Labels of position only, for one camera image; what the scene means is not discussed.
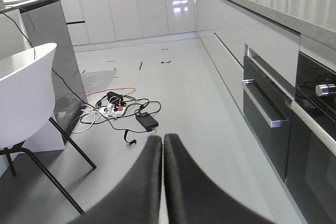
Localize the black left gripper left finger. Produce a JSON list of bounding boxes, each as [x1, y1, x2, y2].
[[71, 135, 162, 223]]

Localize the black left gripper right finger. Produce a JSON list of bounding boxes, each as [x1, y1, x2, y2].
[[164, 133, 270, 223]]

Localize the black power adapter brick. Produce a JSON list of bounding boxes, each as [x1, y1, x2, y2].
[[135, 112, 159, 132]]

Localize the white power strip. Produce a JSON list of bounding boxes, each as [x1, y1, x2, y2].
[[103, 103, 125, 118]]

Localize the black built-in oven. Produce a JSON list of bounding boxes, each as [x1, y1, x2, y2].
[[286, 52, 335, 223]]

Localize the white shell chair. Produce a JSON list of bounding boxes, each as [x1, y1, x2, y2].
[[1, 42, 96, 214]]

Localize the white kitchen base cabinets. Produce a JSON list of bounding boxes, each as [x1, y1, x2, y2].
[[61, 0, 300, 107]]

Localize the grey kitchen island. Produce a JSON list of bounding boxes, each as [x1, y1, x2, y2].
[[1, 0, 84, 152]]

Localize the orange extension cable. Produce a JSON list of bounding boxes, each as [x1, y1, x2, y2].
[[85, 87, 137, 98]]

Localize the black warming drawer steel handle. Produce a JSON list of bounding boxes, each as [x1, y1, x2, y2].
[[242, 56, 292, 180]]

